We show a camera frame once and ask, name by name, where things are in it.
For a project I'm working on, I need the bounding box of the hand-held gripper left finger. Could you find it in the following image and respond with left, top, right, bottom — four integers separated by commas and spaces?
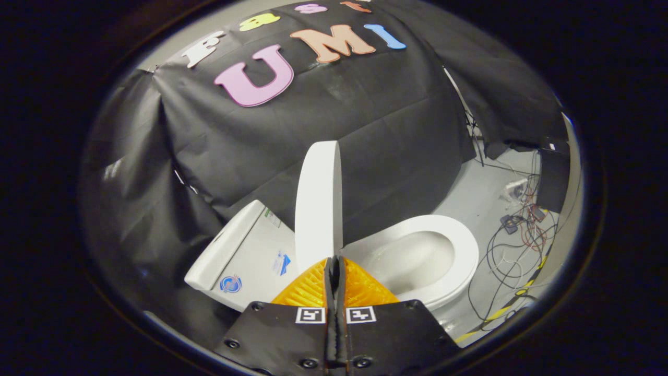
214, 256, 337, 374

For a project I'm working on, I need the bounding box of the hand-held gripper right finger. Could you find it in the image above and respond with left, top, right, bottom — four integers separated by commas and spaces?
334, 256, 462, 374

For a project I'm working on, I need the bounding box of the black box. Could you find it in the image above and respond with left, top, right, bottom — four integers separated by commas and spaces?
538, 141, 570, 212

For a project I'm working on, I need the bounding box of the black backdrop cloth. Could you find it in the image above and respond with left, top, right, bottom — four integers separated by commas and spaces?
83, 0, 572, 335

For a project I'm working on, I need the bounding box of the white toilet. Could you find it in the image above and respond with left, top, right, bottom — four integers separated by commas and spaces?
184, 200, 480, 314

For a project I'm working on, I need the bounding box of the white toilet lid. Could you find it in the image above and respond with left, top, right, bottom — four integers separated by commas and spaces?
295, 140, 344, 275

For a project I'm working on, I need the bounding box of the yellow black hazard tape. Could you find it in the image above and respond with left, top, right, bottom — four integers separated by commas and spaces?
454, 256, 548, 344

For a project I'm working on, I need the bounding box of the tangle of thin cables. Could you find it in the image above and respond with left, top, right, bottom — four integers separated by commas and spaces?
467, 172, 562, 330

